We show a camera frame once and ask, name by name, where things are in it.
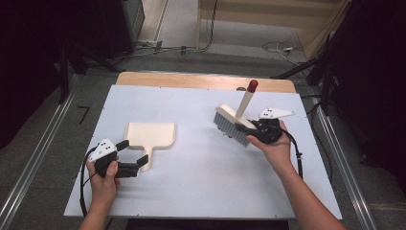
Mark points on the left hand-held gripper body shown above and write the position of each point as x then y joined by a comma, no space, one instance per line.
102,150

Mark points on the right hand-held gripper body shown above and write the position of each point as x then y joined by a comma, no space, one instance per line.
268,131

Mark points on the cream dustpan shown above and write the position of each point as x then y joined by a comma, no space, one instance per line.
150,134

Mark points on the person's right hand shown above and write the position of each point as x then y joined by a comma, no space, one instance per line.
277,153

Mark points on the person's left hand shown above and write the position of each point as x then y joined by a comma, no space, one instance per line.
103,191

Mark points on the white board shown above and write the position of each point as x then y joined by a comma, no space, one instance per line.
198,188

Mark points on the wooden table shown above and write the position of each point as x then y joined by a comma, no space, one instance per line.
191,81

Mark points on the black metal stand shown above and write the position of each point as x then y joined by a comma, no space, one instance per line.
63,73
325,86

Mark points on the dark curtain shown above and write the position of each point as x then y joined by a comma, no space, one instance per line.
376,80
25,64

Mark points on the black cabinet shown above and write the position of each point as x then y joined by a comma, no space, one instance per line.
121,25

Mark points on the metal floor rail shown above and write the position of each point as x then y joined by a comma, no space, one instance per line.
38,159
351,191

